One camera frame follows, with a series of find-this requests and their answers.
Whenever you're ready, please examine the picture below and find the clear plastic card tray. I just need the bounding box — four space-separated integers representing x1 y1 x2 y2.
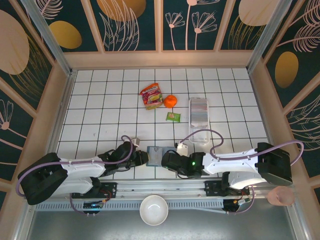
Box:
188 97 211 146

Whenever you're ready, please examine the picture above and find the small green packet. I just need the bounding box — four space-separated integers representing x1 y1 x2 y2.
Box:
165 111 182 123

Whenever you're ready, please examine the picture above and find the white bowl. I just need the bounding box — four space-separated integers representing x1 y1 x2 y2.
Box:
139 194 169 227

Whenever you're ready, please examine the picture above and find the small controller circuit board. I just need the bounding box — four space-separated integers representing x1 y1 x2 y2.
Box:
82 199 105 210
232 198 252 206

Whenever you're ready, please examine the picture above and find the red orange snack packet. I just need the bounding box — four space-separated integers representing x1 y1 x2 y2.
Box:
139 82 164 111

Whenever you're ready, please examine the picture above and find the orange mandarin fruit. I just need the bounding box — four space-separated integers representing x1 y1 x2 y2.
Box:
163 94 178 109

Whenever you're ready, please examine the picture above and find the grey metal sheet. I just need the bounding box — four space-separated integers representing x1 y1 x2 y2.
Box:
26 211 298 240

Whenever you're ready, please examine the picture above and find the pink plastic cup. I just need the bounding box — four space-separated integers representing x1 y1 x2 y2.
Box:
266 186 295 207

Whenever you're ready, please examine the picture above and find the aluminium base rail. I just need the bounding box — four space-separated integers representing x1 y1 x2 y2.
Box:
98 176 294 200

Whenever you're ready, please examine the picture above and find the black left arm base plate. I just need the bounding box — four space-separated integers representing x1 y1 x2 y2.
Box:
71 181 118 200

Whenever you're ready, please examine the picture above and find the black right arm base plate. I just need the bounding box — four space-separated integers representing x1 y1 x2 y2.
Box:
204 179 251 198

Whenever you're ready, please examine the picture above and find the grey slotted cable duct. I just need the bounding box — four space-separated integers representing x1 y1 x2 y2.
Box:
34 198 226 214

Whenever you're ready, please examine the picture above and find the aluminium frame post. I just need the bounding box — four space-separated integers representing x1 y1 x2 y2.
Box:
19 0 77 77
246 0 301 73

